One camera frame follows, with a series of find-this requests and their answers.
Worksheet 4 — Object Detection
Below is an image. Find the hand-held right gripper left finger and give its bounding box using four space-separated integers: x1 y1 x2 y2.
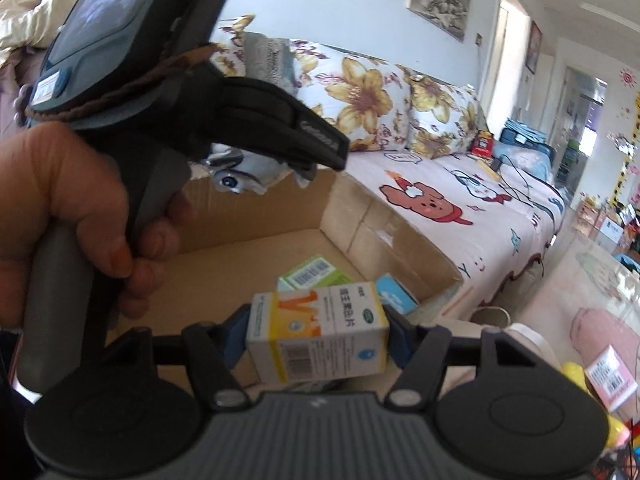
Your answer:
105 304 253 408

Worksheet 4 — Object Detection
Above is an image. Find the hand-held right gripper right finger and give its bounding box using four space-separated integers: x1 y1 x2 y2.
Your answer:
382 305 516 408

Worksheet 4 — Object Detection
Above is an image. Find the white orange medicine box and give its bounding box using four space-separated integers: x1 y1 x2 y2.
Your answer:
245 282 391 386

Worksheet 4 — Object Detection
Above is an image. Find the brown cardboard box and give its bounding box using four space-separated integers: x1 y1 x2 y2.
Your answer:
105 167 463 396

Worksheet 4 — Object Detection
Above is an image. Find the pink barcode box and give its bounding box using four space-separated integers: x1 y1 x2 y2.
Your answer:
585 345 637 411

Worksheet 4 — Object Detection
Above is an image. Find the person's left hand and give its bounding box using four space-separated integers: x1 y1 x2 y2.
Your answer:
0 122 193 328

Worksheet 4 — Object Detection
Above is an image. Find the light blue small box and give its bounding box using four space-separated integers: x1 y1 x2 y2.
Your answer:
375 273 421 317

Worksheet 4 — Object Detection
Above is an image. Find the large floral pillow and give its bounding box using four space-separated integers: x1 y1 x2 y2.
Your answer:
212 14 257 78

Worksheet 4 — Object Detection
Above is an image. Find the white rounded object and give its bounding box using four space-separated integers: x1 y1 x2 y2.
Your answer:
470 304 511 331

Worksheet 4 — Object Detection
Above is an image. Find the green white barcode box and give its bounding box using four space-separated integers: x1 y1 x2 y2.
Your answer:
277 255 351 292

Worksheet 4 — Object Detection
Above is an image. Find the grey green patterned pillow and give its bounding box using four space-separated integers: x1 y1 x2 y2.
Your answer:
242 32 302 98

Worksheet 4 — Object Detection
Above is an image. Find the silver blue foil package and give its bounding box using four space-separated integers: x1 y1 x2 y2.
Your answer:
207 142 316 196

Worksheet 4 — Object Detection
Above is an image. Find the cartoon printed sofa blanket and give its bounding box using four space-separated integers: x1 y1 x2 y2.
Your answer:
345 147 568 307

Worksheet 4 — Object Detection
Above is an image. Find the puffy quilted duvet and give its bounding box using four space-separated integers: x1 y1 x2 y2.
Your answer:
0 0 81 68

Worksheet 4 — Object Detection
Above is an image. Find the yellow plastic toy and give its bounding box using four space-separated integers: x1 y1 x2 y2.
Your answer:
561 361 632 456

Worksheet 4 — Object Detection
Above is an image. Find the medium floral pillow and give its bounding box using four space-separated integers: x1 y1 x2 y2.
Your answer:
295 42 416 153

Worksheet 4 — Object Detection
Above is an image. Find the glass-topped coffee table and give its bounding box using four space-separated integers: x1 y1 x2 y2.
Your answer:
510 235 640 411

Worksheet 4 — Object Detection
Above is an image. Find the small red box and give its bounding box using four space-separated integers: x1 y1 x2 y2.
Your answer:
472 130 496 158

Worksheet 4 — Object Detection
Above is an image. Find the small floral pillow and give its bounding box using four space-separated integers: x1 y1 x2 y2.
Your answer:
400 67 488 158

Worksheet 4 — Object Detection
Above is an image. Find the white blue carton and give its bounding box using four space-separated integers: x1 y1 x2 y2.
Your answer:
600 220 626 247

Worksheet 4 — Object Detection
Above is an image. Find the narrow framed picture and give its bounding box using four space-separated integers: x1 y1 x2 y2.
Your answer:
525 21 543 73

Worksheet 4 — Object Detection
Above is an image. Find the black charger with cable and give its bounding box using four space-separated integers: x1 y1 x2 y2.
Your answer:
492 154 548 206

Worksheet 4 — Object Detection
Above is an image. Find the giraffe wall sticker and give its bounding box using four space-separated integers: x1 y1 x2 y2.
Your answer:
611 90 640 207

